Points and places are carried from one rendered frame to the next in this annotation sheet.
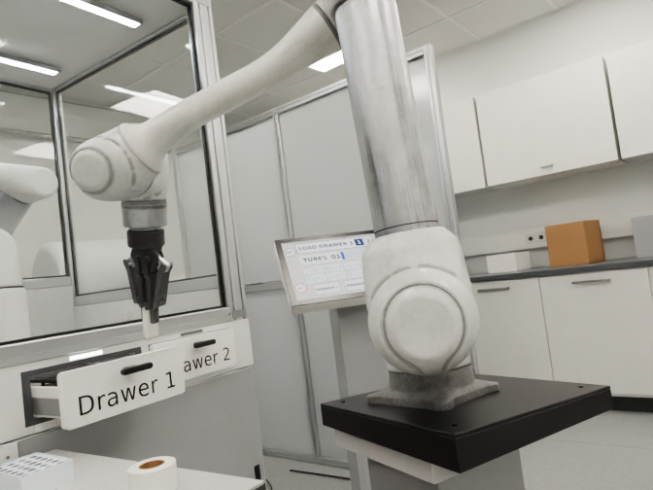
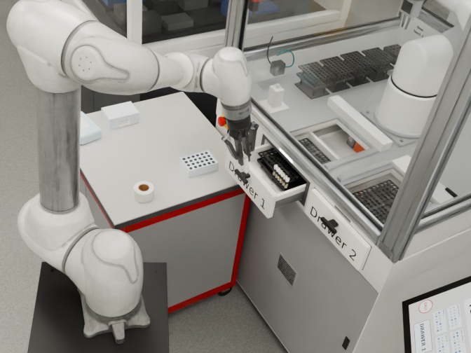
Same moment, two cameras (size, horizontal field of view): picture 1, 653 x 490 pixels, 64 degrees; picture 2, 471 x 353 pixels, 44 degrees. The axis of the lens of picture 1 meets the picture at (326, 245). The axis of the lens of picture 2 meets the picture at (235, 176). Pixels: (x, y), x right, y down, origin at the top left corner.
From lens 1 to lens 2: 2.21 m
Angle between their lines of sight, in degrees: 106
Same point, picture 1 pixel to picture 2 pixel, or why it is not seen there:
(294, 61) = not seen: hidden behind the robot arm
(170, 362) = (265, 196)
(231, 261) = (401, 209)
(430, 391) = not seen: hidden behind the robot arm
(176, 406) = (315, 235)
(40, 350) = (272, 132)
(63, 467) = (186, 169)
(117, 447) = (283, 211)
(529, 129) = not seen: outside the picture
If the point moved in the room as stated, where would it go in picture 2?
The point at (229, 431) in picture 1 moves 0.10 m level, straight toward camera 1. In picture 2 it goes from (340, 295) to (311, 288)
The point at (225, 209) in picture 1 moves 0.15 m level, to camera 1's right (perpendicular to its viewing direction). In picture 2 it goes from (420, 165) to (408, 199)
